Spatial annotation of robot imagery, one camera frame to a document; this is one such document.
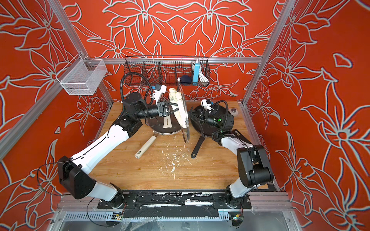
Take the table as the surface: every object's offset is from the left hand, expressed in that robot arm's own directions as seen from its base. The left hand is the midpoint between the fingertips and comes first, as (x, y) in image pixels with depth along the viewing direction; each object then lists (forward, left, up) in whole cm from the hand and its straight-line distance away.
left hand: (180, 106), depth 61 cm
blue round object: (+37, 0, -13) cm, 39 cm away
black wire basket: (+45, +13, -11) cm, 48 cm away
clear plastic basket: (+32, +68, -10) cm, 76 cm away
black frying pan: (0, -13, -11) cm, 17 cm away
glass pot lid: (+4, -2, -25) cm, 25 cm away
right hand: (+2, -3, -10) cm, 10 cm away
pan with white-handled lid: (+9, +12, -27) cm, 31 cm away
